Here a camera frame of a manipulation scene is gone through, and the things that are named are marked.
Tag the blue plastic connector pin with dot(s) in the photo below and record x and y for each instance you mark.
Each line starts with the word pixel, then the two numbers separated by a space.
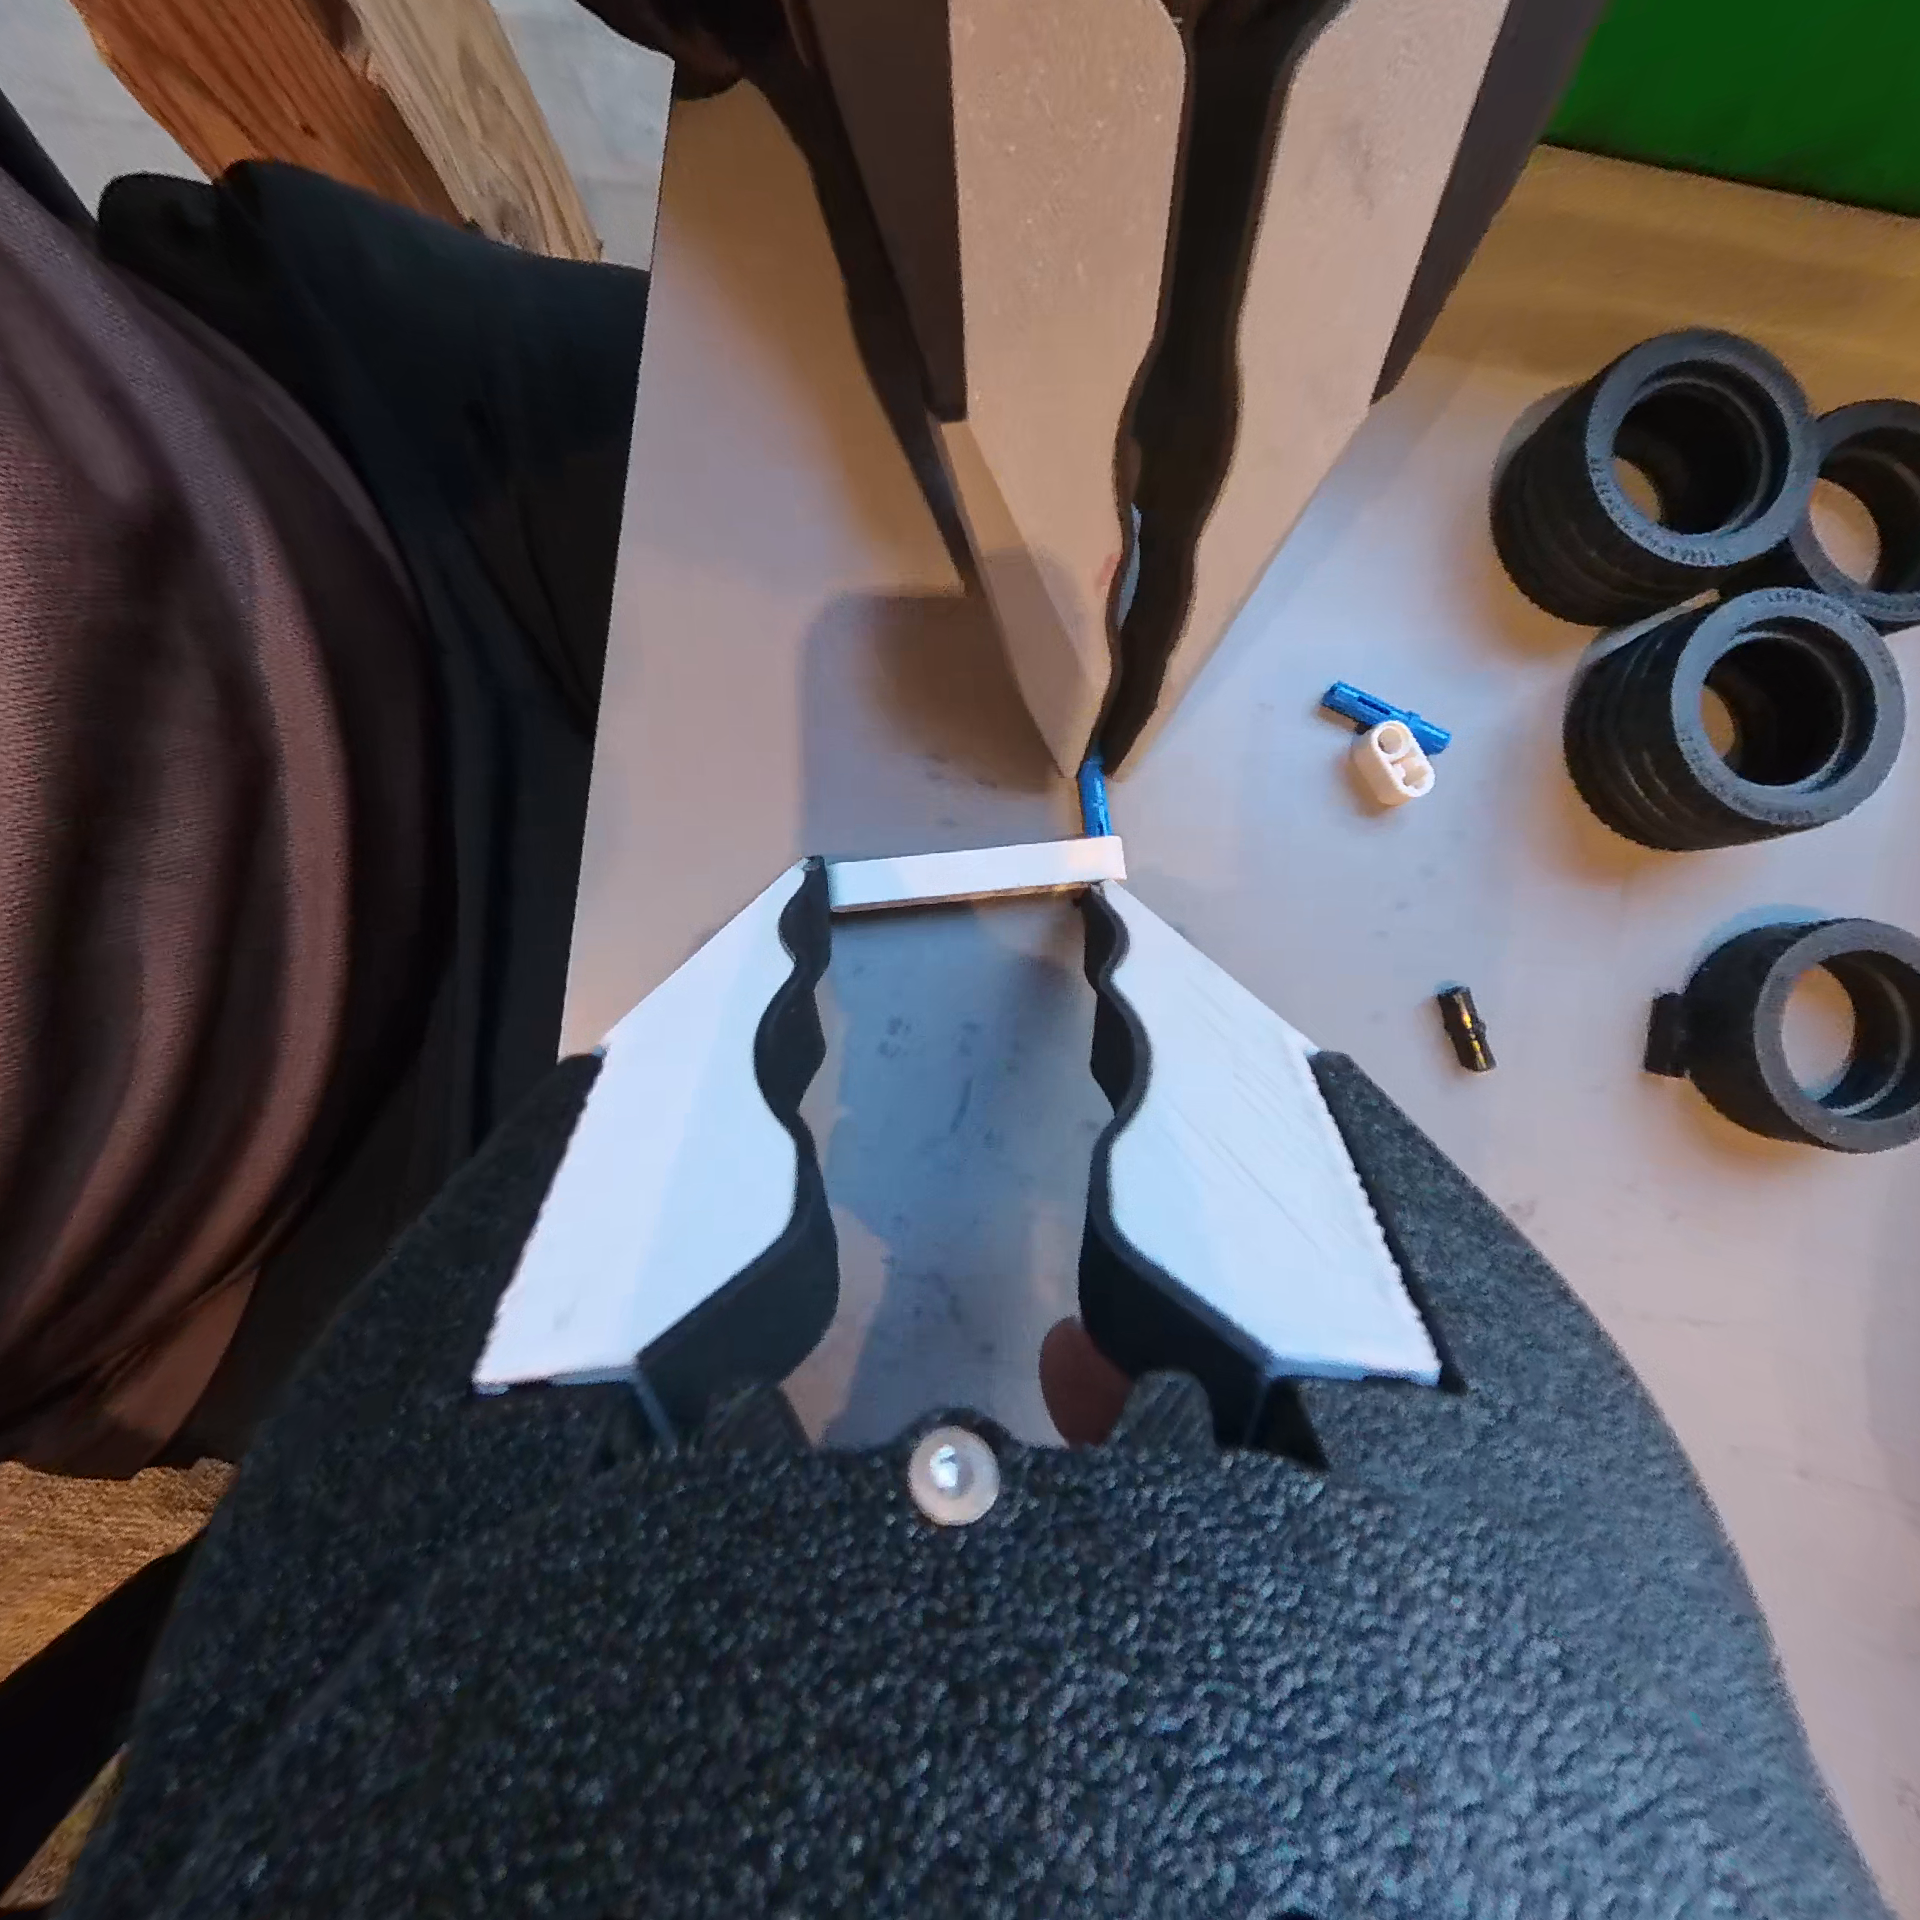
pixel 1095 796
pixel 1348 700

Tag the green plastic bin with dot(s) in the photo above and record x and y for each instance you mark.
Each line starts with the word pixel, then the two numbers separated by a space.
pixel 1740 89

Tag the wooden plank frame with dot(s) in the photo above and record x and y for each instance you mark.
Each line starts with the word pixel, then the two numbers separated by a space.
pixel 375 106

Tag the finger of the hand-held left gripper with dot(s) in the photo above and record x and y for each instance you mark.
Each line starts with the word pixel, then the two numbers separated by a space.
pixel 1320 225
pixel 1035 299

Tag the white small connector piece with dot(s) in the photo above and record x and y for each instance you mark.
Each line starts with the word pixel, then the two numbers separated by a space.
pixel 1395 764

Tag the white holed brick beam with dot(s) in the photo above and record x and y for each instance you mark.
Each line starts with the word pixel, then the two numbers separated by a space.
pixel 973 868

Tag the grey desk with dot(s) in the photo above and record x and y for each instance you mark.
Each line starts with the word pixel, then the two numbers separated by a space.
pixel 1499 1276

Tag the black rubber toy tyre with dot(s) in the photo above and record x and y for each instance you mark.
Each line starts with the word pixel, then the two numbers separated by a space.
pixel 1860 586
pixel 1756 1080
pixel 1559 523
pixel 1634 764

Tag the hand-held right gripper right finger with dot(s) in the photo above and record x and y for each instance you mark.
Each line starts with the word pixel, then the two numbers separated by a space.
pixel 1259 1154

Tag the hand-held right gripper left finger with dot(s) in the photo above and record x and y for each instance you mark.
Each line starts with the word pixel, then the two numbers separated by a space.
pixel 674 1140

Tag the person's right hand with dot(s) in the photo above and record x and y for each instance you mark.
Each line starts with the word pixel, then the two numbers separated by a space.
pixel 1083 1380

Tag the person's torso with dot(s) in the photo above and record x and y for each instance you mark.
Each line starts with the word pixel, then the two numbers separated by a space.
pixel 224 751

